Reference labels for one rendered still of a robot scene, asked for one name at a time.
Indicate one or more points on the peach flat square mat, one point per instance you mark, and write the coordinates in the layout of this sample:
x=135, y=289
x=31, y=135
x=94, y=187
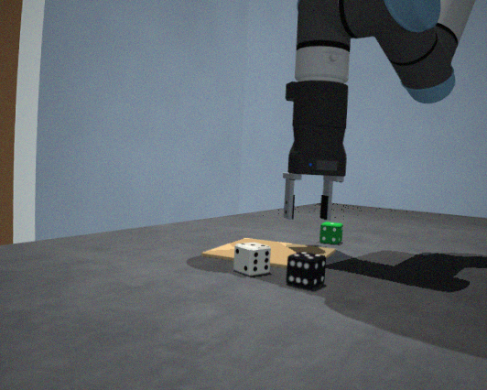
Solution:
x=279, y=251

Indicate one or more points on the green die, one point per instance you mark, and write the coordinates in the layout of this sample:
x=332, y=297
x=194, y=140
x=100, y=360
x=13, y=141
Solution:
x=331, y=232

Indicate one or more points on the white die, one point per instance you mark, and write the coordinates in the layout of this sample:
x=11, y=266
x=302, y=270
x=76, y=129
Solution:
x=252, y=258

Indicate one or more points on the black die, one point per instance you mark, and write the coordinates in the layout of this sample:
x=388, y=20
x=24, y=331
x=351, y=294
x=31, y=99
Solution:
x=306, y=270

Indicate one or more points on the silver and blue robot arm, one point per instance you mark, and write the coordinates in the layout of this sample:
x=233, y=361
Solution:
x=422, y=60

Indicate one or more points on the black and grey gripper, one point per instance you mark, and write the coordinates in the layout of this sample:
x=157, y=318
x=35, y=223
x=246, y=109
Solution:
x=319, y=121

